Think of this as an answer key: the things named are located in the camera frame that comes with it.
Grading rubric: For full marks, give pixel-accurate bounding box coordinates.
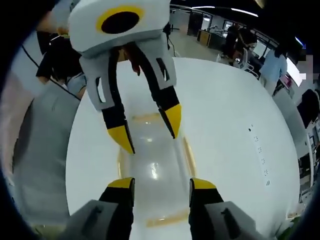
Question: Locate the clear box with yellow buckle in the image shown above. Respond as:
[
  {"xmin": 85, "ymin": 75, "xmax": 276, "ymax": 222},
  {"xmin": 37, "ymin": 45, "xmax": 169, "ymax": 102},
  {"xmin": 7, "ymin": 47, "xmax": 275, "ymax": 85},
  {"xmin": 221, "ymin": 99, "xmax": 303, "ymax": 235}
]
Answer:
[{"xmin": 116, "ymin": 111, "xmax": 199, "ymax": 228}]

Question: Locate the wooden cabinet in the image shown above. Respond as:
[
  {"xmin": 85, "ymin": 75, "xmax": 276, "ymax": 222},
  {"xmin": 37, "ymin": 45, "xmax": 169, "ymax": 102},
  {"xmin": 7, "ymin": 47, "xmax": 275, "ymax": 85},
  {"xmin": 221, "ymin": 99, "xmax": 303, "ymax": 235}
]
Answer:
[{"xmin": 196, "ymin": 28, "xmax": 214, "ymax": 44}]

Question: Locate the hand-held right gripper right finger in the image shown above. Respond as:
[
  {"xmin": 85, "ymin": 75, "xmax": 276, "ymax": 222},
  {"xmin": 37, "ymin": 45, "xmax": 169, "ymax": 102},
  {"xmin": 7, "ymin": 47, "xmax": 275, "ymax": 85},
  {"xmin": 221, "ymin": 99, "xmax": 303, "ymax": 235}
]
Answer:
[{"xmin": 188, "ymin": 177, "xmax": 266, "ymax": 240}]

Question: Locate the white office chair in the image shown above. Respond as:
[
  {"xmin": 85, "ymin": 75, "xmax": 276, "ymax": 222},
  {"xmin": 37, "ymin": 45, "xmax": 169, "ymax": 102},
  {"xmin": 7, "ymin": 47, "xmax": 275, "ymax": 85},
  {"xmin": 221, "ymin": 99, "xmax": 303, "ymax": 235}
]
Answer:
[{"xmin": 233, "ymin": 47, "xmax": 261, "ymax": 79}]

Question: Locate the black tripod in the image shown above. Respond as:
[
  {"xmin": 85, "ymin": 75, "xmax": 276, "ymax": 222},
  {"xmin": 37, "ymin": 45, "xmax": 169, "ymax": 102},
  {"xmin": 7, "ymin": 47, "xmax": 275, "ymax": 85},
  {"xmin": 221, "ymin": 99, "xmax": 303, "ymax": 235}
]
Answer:
[{"xmin": 162, "ymin": 22, "xmax": 181, "ymax": 58}]

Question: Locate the bright wall monitor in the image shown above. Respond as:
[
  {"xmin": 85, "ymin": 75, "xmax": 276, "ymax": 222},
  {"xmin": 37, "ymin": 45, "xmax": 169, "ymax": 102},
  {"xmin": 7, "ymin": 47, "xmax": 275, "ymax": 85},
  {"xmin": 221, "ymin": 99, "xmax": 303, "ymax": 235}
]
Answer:
[{"xmin": 285, "ymin": 57, "xmax": 307, "ymax": 88}]

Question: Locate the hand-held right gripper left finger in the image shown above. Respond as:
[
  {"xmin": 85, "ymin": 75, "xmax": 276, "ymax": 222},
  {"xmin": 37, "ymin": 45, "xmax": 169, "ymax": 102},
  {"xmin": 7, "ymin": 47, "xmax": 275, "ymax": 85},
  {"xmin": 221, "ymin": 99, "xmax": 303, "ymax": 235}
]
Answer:
[{"xmin": 66, "ymin": 176, "xmax": 136, "ymax": 240}]

